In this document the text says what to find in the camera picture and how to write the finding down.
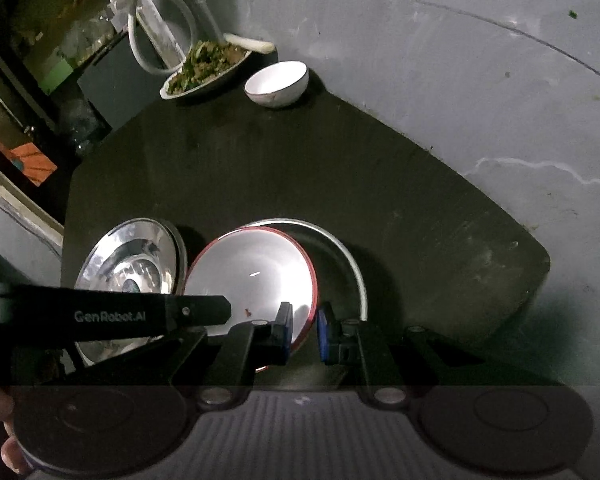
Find orange patterned box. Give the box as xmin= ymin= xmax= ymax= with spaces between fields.
xmin=9 ymin=142 xmax=59 ymax=187

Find white oval food plate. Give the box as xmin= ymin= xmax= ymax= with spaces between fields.
xmin=160 ymin=47 xmax=253 ymax=101

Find person's left hand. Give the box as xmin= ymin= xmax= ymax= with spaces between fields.
xmin=0 ymin=385 xmax=34 ymax=477

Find small stainless steel plate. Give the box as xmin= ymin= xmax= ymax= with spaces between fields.
xmin=75 ymin=218 xmax=179 ymax=367

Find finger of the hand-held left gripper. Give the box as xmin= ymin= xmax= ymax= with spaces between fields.
xmin=164 ymin=294 xmax=232 ymax=331

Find large stainless steel plate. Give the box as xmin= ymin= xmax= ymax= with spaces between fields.
xmin=74 ymin=217 xmax=189 ymax=368

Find white flexible hose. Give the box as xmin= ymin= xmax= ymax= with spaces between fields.
xmin=128 ymin=0 xmax=199 ymax=76

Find white door frame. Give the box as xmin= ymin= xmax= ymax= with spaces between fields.
xmin=0 ymin=150 xmax=67 ymax=261

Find white red-patterned ceramic bowl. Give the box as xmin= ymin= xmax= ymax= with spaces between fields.
xmin=244 ymin=61 xmax=310 ymax=109
xmin=184 ymin=226 xmax=317 ymax=372

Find wooden storage shelf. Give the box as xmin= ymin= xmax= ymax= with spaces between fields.
xmin=0 ymin=0 xmax=131 ymax=111

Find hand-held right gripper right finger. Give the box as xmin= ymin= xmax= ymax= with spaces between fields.
xmin=318 ymin=304 xmax=563 ymax=407

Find stir-fried green vegetables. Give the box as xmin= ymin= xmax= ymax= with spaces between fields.
xmin=167 ymin=40 xmax=249 ymax=94

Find white leek stalk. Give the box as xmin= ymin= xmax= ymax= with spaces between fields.
xmin=223 ymin=33 xmax=276 ymax=55

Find deep stainless steel bowl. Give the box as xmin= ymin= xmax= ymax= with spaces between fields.
xmin=240 ymin=217 xmax=369 ymax=343

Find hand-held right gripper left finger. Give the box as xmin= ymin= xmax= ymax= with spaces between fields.
xmin=75 ymin=302 xmax=294 ymax=407

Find green box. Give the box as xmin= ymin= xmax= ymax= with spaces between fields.
xmin=39 ymin=57 xmax=77 ymax=94

